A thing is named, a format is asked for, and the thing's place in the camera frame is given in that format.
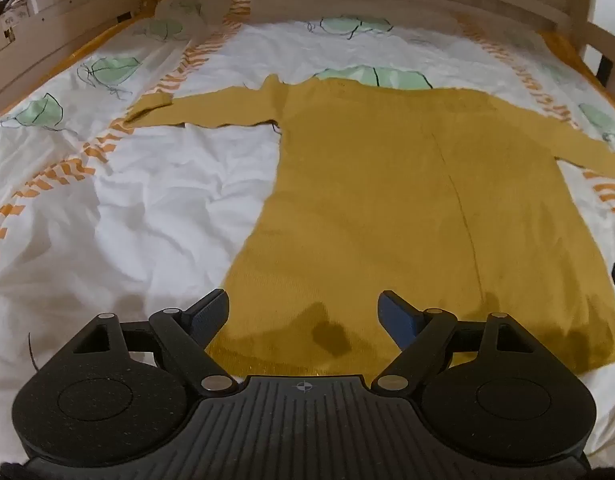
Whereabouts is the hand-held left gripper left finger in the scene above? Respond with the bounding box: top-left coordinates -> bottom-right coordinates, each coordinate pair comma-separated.
74,288 -> 239,395

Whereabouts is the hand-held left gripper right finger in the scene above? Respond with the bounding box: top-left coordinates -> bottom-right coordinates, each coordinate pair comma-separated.
371,289 -> 537,394

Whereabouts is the mustard yellow knit sweater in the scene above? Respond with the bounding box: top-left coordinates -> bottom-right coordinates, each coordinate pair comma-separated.
123,74 -> 615,377

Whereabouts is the white leaf-printed duvet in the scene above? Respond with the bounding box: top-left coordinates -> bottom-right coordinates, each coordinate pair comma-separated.
0,0 -> 615,466

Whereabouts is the white printed pillow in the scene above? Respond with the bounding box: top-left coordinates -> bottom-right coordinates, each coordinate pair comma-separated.
154,0 -> 214,28

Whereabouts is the wooden bed frame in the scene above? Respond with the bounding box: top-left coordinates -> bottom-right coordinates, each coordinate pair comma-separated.
0,0 -> 615,128

